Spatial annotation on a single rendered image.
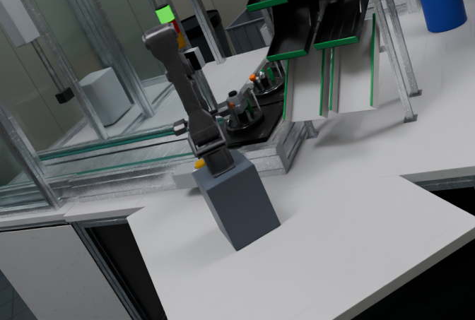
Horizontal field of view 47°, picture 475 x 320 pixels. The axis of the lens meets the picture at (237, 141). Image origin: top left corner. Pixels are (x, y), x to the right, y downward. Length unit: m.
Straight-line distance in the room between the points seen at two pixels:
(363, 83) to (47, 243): 1.46
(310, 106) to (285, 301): 0.65
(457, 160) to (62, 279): 1.72
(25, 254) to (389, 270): 1.73
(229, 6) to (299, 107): 4.36
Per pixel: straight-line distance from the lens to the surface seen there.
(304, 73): 1.71
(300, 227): 1.44
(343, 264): 1.28
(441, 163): 1.51
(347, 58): 1.67
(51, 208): 2.27
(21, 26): 2.55
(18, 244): 2.53
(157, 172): 1.90
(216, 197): 1.37
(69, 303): 2.64
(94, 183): 2.10
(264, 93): 1.99
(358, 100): 1.61
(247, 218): 1.42
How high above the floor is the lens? 1.67
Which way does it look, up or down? 24 degrees down
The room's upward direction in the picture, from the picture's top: 24 degrees counter-clockwise
